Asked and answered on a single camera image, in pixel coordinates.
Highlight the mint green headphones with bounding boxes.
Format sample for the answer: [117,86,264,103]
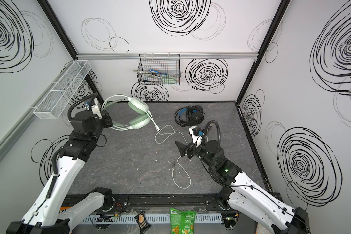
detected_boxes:
[100,94,192,190]

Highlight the black blue headphones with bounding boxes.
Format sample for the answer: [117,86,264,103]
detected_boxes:
[174,105,205,127]

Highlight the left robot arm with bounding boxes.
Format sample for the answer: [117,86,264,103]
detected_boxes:
[6,93,114,234]

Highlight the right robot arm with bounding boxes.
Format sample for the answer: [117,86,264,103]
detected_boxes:
[175,120,311,234]

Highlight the green chips bag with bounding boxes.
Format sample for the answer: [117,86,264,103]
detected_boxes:
[170,208,197,234]

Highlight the small dark snack packet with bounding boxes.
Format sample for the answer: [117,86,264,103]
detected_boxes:
[134,211,151,234]

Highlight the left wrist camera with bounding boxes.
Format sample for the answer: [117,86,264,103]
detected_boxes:
[85,98,102,119]

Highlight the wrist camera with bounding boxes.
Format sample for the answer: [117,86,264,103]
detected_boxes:
[85,98,102,119]
[189,126,205,147]

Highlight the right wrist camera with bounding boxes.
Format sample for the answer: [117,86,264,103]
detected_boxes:
[189,126,205,147]

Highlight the white wire shelf basket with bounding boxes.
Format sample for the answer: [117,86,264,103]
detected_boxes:
[33,60,91,120]

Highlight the black mounting rail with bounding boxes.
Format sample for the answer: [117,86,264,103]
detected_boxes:
[96,192,238,214]

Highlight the white slotted cable duct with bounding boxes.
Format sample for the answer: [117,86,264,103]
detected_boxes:
[80,214,223,225]

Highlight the black wire basket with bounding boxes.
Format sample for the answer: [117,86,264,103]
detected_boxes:
[134,53,181,85]

